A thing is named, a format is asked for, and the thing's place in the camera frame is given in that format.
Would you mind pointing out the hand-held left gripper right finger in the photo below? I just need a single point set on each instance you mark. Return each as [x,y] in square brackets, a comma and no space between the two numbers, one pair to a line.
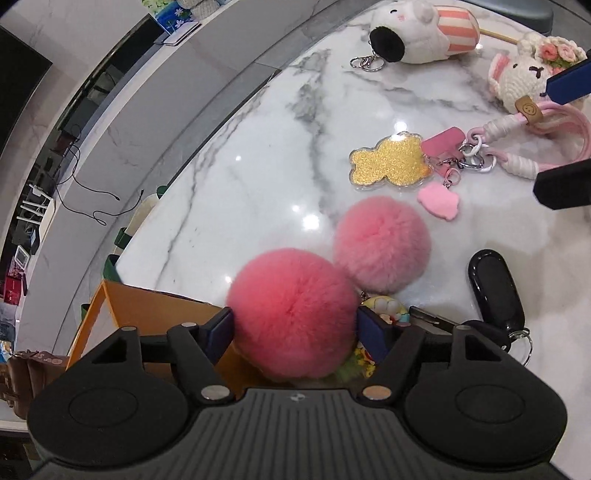
[369,330]

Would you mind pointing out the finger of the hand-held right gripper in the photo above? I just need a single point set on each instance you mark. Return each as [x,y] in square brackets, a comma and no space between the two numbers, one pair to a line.
[565,184]
[570,83]

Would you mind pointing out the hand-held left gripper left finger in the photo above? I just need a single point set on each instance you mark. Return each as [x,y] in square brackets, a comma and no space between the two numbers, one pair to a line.
[221,331]

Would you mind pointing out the colourful cartoon charm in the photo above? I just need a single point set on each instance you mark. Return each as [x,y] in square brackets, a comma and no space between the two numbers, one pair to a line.
[388,308]
[362,360]

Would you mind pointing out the deep pink fur pom-pom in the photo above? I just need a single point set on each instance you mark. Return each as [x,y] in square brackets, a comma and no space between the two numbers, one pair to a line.
[291,314]

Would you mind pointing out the orange box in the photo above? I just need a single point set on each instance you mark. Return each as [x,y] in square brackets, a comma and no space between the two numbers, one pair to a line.
[138,314]

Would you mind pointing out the light pink fur pom-pom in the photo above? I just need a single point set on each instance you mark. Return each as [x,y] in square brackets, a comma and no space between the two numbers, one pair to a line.
[383,240]

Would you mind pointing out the white marble desktop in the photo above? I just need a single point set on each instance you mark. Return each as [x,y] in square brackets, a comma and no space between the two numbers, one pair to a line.
[258,184]

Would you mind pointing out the white crochet bunny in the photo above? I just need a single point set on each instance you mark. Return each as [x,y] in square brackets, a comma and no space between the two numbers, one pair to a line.
[521,76]

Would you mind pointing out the grey round stool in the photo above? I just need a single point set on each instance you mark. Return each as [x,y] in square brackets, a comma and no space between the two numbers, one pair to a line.
[531,11]

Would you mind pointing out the metal clasp cluster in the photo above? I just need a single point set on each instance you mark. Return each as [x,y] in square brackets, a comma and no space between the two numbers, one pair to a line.
[471,157]

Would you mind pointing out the black car key fob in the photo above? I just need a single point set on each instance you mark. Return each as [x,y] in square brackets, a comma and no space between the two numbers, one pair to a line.
[494,286]

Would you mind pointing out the pink paw charm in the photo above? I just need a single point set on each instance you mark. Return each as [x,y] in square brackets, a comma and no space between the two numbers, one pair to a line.
[438,201]

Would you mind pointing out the pink rectangular tag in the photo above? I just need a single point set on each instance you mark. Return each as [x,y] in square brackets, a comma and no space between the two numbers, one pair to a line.
[441,141]

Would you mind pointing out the green and cream chair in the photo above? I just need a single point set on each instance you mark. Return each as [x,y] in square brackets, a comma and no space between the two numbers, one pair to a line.
[143,212]

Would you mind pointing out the gold glitter bear charm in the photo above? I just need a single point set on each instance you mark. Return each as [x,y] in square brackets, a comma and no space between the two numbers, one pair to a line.
[388,161]

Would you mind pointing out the brown leather bag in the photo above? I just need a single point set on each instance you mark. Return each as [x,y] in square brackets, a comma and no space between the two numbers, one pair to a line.
[27,378]

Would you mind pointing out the red box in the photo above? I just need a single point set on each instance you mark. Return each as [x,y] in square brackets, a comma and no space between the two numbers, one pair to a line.
[11,288]

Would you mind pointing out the black screen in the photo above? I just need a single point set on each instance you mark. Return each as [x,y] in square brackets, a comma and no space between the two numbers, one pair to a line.
[18,83]

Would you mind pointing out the blue flower picture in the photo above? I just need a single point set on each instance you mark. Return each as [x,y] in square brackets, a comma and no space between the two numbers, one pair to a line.
[171,14]

